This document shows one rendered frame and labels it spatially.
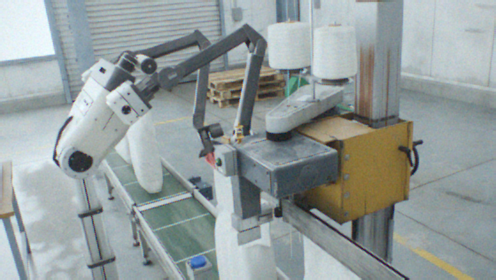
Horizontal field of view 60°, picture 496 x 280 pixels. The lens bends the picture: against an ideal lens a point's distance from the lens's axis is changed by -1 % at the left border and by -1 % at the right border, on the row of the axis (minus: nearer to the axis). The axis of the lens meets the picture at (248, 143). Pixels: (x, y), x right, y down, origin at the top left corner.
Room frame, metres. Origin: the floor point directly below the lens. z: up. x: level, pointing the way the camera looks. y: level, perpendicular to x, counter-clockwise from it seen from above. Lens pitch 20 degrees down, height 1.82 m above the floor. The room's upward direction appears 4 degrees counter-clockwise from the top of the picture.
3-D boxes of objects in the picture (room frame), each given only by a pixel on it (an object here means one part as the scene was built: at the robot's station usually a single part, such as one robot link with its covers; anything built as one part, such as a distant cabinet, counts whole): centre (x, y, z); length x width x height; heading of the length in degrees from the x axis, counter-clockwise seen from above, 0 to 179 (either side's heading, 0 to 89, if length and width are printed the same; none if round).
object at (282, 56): (1.65, -0.18, 1.61); 0.17 x 0.17 x 0.17
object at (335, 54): (1.42, -0.30, 1.61); 0.15 x 0.14 x 0.17; 27
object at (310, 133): (1.42, -0.21, 1.26); 0.22 x 0.05 x 0.16; 27
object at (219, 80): (7.41, 0.04, 0.36); 1.20 x 0.82 x 0.14; 113
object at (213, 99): (7.44, 0.03, 0.07); 1.20 x 0.82 x 0.14; 115
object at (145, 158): (3.25, 0.83, 0.74); 0.47 x 0.22 x 0.72; 25
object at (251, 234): (1.38, 0.03, 0.98); 0.09 x 0.05 x 0.05; 117
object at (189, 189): (3.87, 1.14, 0.35); 2.26 x 0.48 x 0.14; 27
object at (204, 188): (3.17, 0.43, 0.35); 0.30 x 0.15 x 0.15; 27
